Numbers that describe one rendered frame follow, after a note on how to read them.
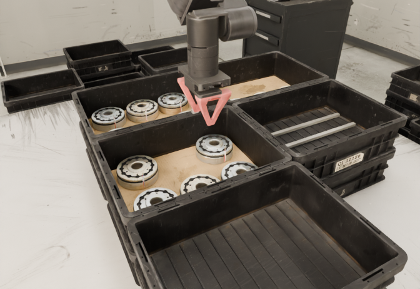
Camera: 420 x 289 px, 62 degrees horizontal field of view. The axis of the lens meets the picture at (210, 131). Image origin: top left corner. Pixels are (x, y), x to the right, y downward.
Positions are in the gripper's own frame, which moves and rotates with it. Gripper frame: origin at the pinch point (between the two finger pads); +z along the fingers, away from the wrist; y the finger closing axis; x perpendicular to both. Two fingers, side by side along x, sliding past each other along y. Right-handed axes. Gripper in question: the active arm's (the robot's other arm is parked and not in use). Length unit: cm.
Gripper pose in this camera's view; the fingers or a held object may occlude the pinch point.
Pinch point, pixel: (204, 114)
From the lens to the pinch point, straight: 70.4
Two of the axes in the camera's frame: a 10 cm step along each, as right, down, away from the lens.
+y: -4.5, -4.6, 7.6
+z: 0.0, 8.5, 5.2
